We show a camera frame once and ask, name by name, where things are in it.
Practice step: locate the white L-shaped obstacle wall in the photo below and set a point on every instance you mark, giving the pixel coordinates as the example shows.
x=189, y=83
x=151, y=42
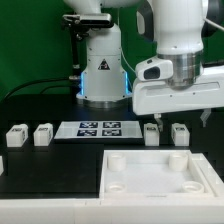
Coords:
x=170, y=210

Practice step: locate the black camera on stand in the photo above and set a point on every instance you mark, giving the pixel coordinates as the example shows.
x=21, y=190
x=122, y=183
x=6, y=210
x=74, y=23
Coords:
x=79, y=26

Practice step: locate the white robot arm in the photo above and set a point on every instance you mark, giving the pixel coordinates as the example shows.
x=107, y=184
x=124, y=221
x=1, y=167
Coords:
x=171, y=81

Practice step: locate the white part at left edge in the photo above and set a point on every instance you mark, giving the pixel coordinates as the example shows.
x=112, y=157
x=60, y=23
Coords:
x=1, y=166

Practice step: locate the plate with fiducial markers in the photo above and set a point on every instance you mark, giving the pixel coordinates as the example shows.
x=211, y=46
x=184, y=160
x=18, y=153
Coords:
x=98, y=130

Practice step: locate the white square tabletop part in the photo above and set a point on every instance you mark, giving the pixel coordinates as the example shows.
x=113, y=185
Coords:
x=142, y=174

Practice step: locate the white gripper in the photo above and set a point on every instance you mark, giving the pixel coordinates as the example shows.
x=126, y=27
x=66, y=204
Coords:
x=156, y=97

